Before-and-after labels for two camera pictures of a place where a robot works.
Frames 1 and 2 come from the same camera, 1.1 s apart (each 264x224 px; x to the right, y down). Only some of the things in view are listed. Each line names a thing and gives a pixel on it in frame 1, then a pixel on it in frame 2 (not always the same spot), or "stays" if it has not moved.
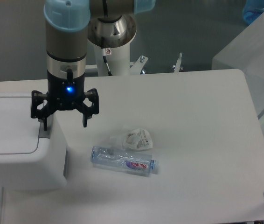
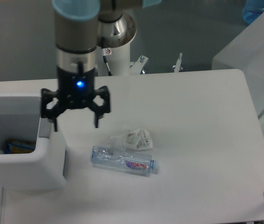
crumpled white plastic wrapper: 136,139 stays
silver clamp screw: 177,67 stays
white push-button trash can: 16,148 stays
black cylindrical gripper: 64,94 → 74,90
